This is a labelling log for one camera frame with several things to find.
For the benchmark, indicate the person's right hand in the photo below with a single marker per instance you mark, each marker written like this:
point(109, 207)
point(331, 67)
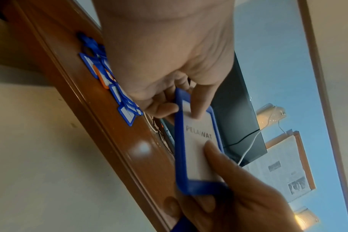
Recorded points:
point(248, 208)

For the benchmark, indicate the person's left hand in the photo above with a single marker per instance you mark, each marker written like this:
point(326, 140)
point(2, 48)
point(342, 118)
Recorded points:
point(162, 45)

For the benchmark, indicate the blue badge holder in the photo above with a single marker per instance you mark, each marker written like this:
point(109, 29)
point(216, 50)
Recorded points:
point(197, 158)

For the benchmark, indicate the pile of blue ID lanyards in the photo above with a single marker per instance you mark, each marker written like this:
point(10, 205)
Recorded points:
point(126, 113)

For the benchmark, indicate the wooden drawer with white bottom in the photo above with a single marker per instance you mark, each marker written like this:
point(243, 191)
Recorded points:
point(47, 158)

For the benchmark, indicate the printed newspaper sheet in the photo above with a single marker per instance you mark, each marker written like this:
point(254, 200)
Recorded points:
point(277, 167)

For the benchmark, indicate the black television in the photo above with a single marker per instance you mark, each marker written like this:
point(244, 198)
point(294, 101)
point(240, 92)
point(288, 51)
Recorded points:
point(237, 113)

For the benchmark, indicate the beige wall lamp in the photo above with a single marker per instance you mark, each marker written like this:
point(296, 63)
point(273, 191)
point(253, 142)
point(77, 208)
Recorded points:
point(270, 114)
point(306, 217)

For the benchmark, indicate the brown wooden wall trim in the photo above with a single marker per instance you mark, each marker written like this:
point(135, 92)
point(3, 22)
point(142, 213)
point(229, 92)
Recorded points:
point(320, 68)

